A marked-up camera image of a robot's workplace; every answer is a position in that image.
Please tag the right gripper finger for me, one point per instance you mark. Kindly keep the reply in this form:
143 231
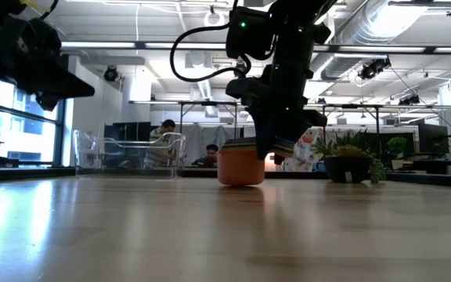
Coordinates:
266 137
290 132

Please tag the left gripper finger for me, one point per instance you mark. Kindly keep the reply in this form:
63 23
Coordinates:
61 88
49 103

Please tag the large orange measuring cup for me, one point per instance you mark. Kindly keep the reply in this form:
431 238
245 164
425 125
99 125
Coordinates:
237 168

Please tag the clear plastic basket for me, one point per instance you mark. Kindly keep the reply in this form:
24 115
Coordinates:
92 152

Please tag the colourful floral panel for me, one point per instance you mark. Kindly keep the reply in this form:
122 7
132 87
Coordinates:
307 156

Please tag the large office window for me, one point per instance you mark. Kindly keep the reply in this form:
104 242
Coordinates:
26 129

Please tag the person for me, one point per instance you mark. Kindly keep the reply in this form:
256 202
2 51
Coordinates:
211 150
167 126

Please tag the long ceiling light bar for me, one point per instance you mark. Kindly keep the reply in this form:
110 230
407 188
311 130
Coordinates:
100 45

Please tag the black-framed workbench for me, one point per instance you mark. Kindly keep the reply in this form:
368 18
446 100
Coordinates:
202 103
351 105

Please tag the potted succulent plant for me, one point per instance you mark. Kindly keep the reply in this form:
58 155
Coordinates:
347 168

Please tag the small leafy office plant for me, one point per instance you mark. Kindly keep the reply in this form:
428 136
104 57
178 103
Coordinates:
397 144

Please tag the black computer monitor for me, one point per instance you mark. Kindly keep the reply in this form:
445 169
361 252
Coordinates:
433 139

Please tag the round black ceiling camera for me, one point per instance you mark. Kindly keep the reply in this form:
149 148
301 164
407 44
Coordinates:
110 73

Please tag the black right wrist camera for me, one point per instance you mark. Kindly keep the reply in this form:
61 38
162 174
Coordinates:
249 35

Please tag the silver ceiling air duct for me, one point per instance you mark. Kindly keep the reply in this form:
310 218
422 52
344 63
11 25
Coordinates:
382 19

